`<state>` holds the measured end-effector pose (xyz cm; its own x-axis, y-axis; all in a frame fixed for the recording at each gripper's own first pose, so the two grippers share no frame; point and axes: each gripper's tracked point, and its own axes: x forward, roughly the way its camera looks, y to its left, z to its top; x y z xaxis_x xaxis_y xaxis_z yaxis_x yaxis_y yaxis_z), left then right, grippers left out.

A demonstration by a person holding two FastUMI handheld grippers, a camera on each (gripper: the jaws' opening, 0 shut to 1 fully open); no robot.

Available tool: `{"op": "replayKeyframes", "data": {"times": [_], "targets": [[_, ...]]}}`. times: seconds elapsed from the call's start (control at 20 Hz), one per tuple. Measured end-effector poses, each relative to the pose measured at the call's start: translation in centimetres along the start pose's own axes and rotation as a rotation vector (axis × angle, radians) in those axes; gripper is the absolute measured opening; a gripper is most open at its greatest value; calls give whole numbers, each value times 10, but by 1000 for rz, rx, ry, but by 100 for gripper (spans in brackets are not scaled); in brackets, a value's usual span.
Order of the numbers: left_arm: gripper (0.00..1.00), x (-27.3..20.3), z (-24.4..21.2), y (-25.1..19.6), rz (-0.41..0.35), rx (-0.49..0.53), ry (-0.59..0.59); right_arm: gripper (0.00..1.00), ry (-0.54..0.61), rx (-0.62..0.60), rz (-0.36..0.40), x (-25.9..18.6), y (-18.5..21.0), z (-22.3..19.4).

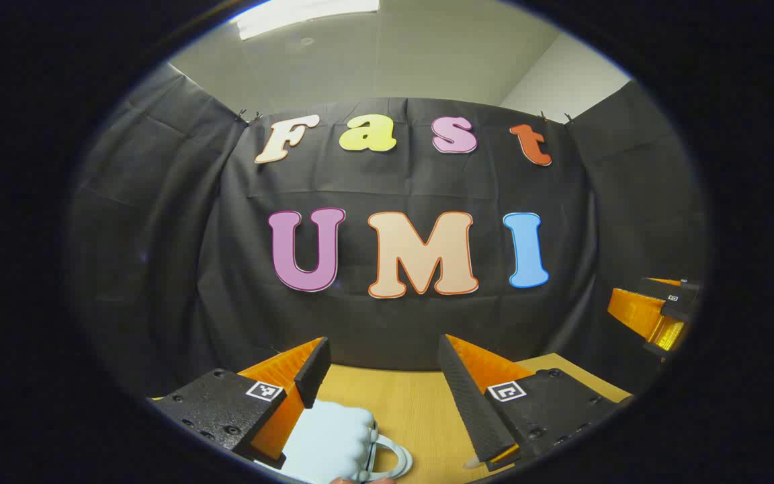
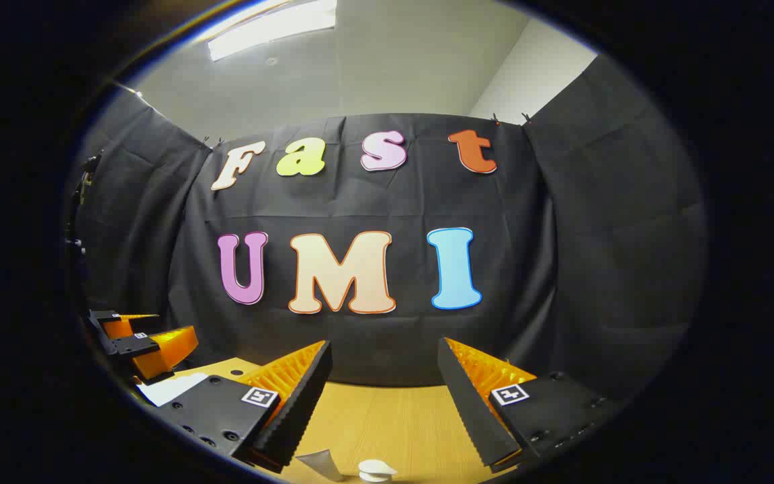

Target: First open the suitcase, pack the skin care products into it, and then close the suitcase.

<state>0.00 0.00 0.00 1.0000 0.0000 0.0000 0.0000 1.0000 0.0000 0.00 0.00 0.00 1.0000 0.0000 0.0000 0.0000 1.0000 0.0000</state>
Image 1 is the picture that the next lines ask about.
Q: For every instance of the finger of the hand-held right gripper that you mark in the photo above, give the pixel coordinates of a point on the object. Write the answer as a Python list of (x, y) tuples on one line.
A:
[(635, 309), (669, 336)]

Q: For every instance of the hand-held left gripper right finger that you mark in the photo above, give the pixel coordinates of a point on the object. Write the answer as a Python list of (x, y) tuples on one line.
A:
[(467, 403)]

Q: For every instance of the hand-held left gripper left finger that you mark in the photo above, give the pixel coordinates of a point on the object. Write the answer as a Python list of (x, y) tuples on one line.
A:
[(313, 373)]

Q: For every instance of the light blue suitcase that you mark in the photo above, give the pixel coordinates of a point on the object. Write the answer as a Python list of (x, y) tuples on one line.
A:
[(330, 440)]

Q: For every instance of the black backdrop cloth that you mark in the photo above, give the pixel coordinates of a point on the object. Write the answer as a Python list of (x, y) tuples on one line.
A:
[(394, 316)]

